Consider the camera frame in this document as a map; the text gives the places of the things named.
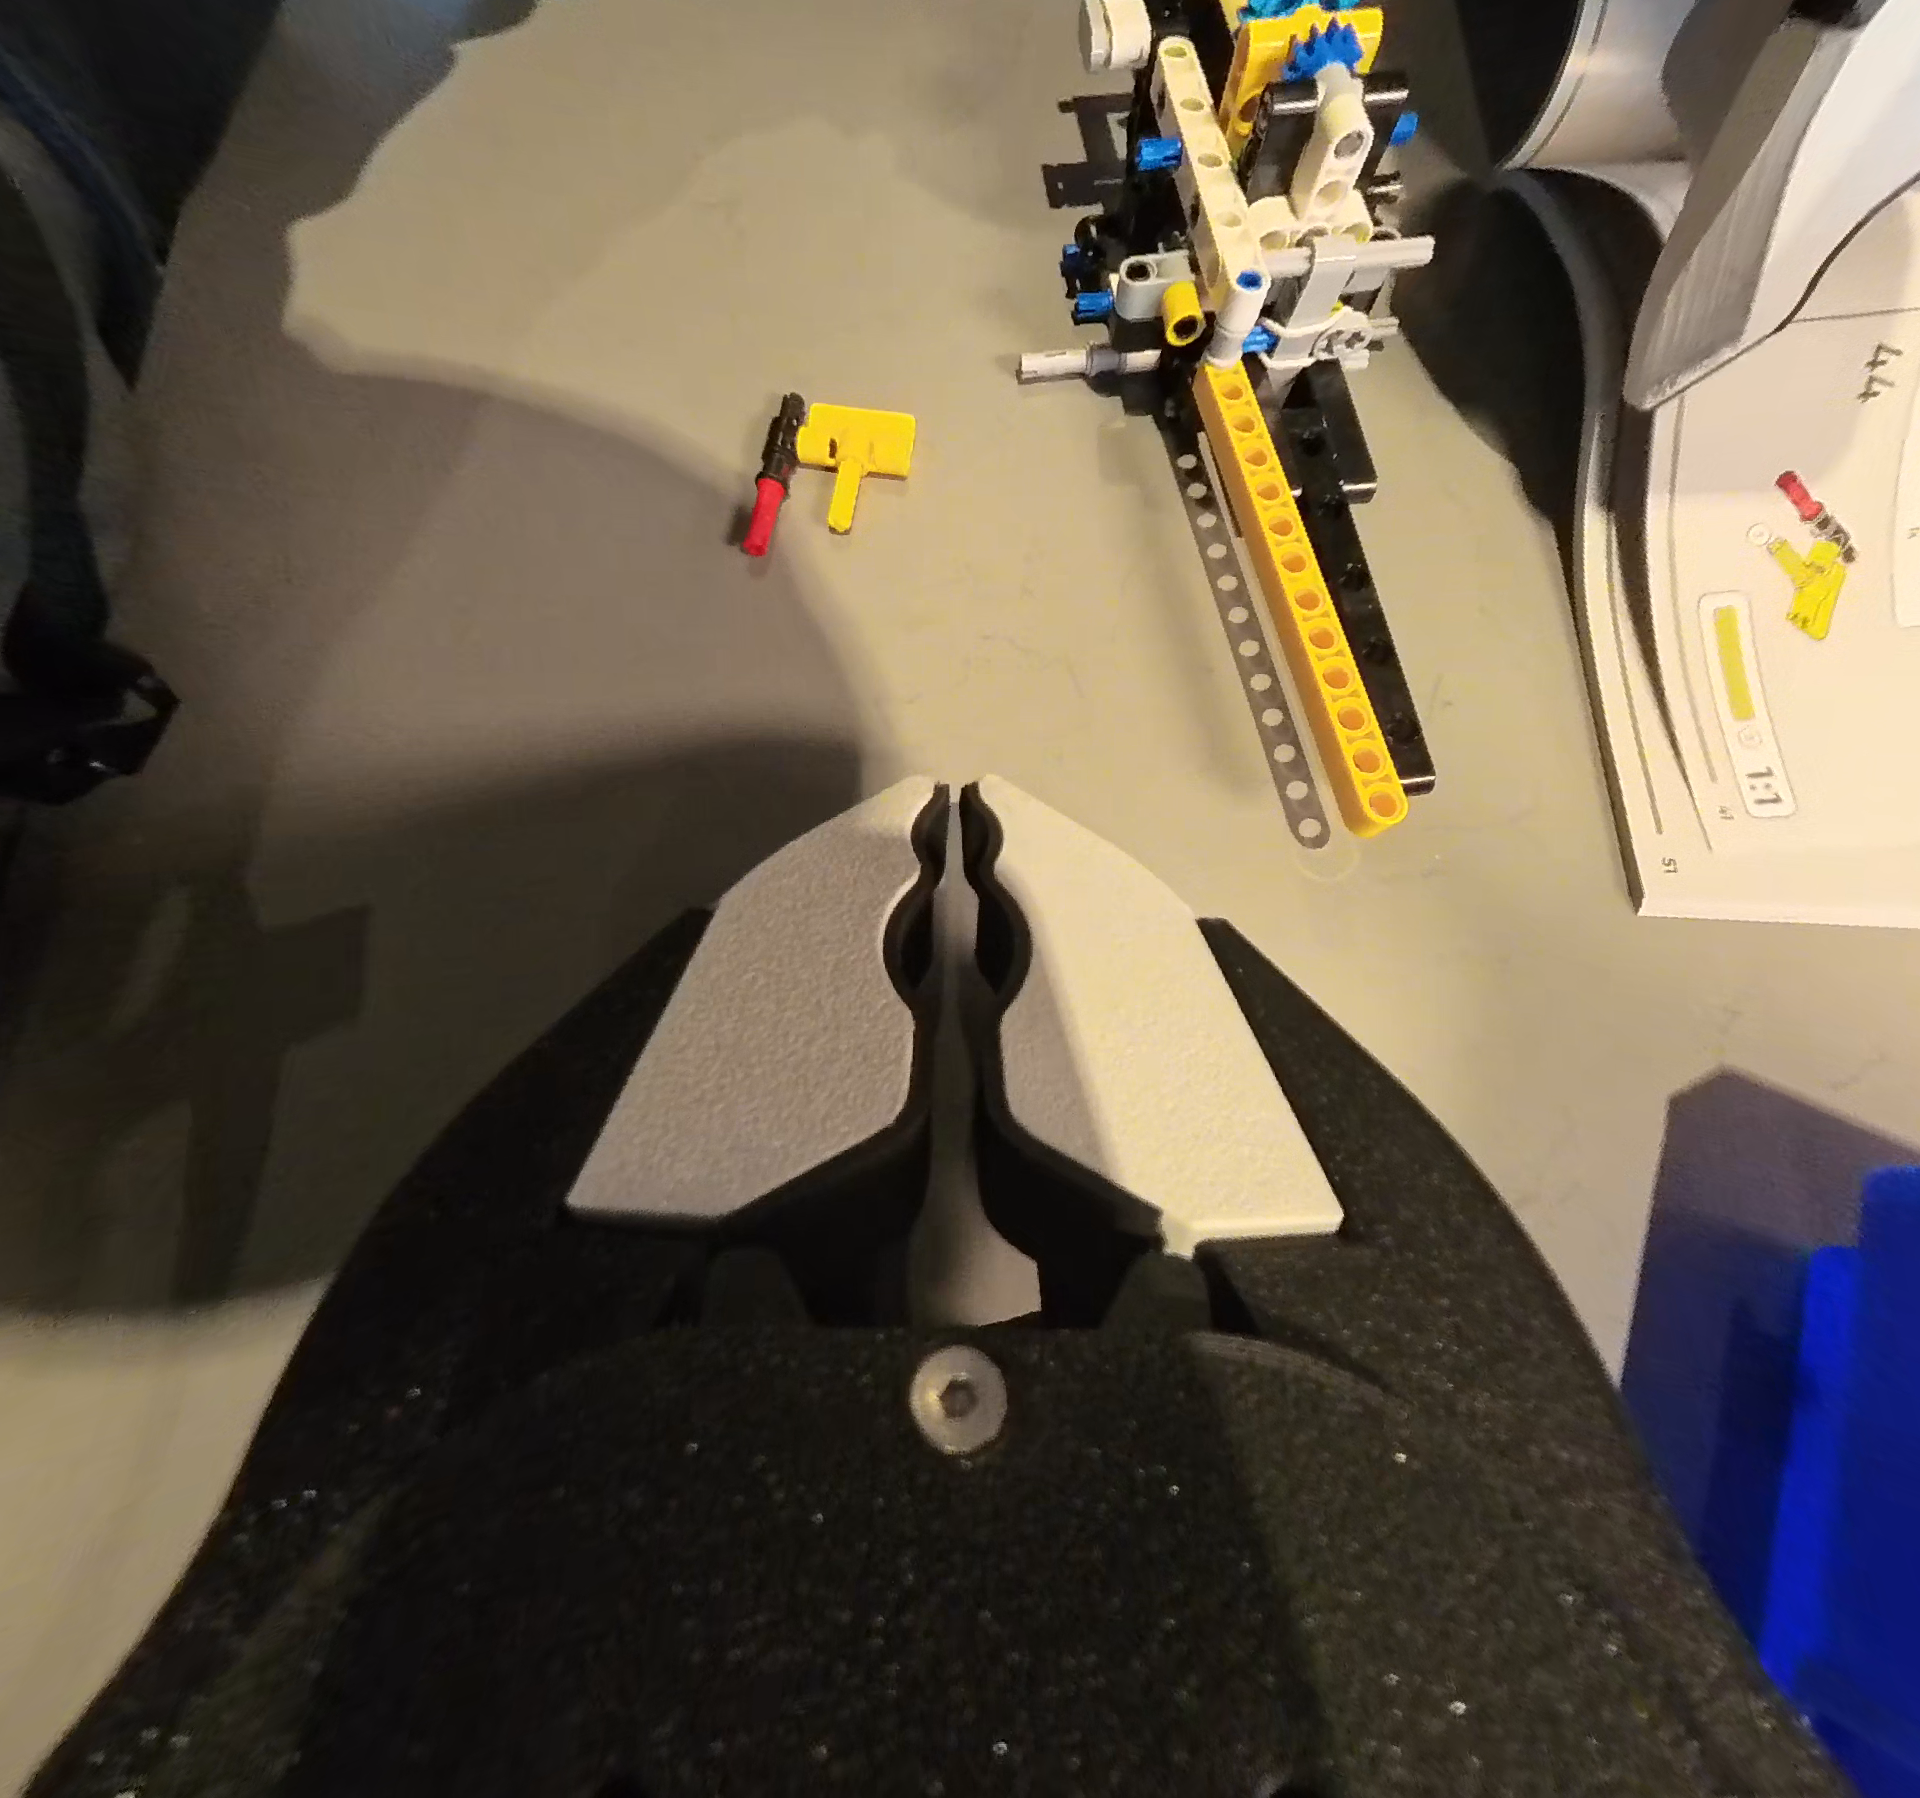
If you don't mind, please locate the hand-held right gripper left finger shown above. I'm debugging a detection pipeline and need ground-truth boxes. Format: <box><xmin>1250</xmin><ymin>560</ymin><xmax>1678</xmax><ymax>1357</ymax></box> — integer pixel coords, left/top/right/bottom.
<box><xmin>567</xmin><ymin>775</ymin><xmax>958</xmax><ymax>1231</ymax></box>

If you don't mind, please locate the lego instruction booklet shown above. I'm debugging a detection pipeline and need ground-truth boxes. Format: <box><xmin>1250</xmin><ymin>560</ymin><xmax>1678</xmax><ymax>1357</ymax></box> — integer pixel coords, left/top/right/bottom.
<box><xmin>1425</xmin><ymin>0</ymin><xmax>1920</xmax><ymax>925</ymax></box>

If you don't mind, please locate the red black lego pin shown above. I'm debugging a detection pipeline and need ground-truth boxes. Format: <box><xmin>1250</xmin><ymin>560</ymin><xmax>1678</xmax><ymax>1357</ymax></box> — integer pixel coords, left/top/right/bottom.
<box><xmin>739</xmin><ymin>393</ymin><xmax>807</xmax><ymax>558</ymax></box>

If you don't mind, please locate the blue plastic parts bin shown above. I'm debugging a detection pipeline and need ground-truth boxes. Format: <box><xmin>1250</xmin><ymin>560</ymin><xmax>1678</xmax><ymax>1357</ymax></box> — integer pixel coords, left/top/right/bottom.
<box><xmin>1621</xmin><ymin>1071</ymin><xmax>1920</xmax><ymax>1781</ymax></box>

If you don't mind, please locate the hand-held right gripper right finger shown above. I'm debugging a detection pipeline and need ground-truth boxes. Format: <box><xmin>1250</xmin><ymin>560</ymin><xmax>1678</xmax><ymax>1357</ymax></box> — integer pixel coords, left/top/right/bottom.
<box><xmin>958</xmin><ymin>774</ymin><xmax>1347</xmax><ymax>1259</ymax></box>

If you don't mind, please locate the yellow lego connector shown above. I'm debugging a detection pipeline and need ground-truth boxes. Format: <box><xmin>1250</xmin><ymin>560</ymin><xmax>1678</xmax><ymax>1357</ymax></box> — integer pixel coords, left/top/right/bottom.
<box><xmin>796</xmin><ymin>403</ymin><xmax>916</xmax><ymax>535</ymax></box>

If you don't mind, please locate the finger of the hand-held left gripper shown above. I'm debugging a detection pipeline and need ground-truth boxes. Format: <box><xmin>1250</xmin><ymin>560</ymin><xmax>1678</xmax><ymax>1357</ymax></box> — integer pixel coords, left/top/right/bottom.
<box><xmin>1627</xmin><ymin>0</ymin><xmax>1920</xmax><ymax>416</ymax></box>

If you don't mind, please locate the lego technic vehicle model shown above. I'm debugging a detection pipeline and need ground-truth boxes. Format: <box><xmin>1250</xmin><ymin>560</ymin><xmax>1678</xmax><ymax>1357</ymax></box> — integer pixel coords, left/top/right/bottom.
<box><xmin>1016</xmin><ymin>0</ymin><xmax>1443</xmax><ymax>847</ymax></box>

